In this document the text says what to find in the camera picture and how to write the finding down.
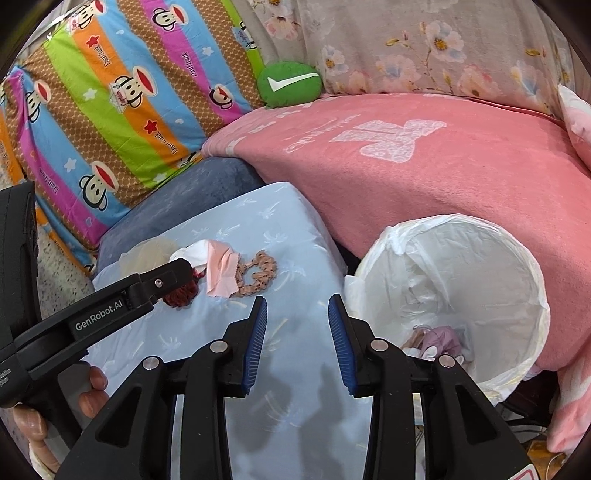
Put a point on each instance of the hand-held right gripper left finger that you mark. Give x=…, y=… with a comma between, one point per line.
x=256, y=341

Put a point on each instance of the white bag lined trash bin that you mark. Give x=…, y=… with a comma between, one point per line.
x=461, y=267

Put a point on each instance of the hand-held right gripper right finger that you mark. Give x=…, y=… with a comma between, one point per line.
x=339, y=346

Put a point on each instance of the pink brown scrunchie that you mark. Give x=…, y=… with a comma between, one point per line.
x=265, y=267

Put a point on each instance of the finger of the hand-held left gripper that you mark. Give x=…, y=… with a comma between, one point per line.
x=106, y=309

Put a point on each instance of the person's left hand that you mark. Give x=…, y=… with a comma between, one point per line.
x=94, y=399

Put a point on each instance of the purple cloth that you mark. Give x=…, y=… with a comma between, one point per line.
x=443, y=339

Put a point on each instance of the green check mark cushion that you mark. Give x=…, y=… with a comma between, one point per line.
x=286, y=99

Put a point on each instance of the dark red scrunchie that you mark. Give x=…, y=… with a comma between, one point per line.
x=182, y=295

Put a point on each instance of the striped monkey print pillow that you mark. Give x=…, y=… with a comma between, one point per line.
x=138, y=92

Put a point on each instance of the white sock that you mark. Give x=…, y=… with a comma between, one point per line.
x=194, y=251

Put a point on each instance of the beige mesh net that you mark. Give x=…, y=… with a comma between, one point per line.
x=147, y=256

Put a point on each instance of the pink pillow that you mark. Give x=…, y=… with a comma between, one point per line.
x=577, y=120

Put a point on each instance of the pink blanket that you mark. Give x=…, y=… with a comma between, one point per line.
x=415, y=184

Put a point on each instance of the pink cloth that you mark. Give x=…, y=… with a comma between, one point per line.
x=221, y=272

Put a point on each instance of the light blue palm print tablecloth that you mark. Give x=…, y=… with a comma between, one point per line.
x=286, y=240

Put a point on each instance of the beige stocking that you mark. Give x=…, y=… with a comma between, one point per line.
x=415, y=339

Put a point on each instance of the blue grey cushion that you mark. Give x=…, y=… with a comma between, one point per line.
x=184, y=198

